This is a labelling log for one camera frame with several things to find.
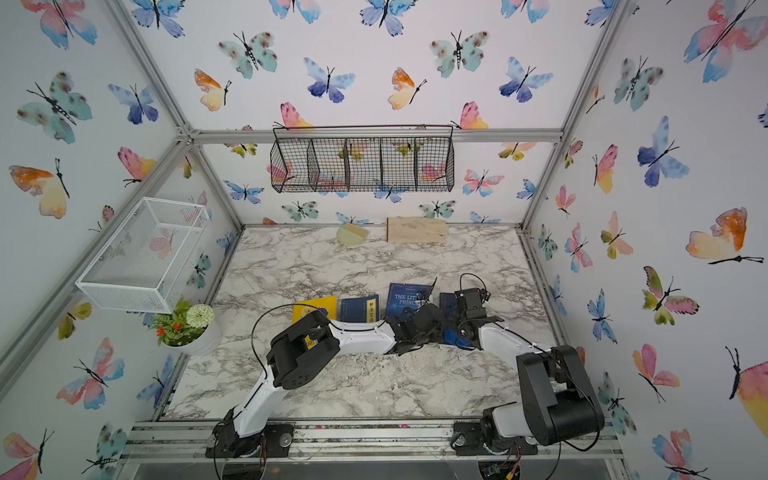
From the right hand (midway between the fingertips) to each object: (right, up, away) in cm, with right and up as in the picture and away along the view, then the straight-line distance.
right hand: (456, 319), depth 93 cm
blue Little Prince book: (-16, +7, +6) cm, 18 cm away
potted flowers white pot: (-72, 0, -15) cm, 73 cm away
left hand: (-2, -2, -2) cm, 4 cm away
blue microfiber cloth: (-3, -4, -6) cm, 8 cm away
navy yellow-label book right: (-2, +4, +6) cm, 7 cm away
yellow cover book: (-40, +4, +5) cm, 41 cm away
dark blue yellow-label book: (-30, +2, +3) cm, 30 cm away
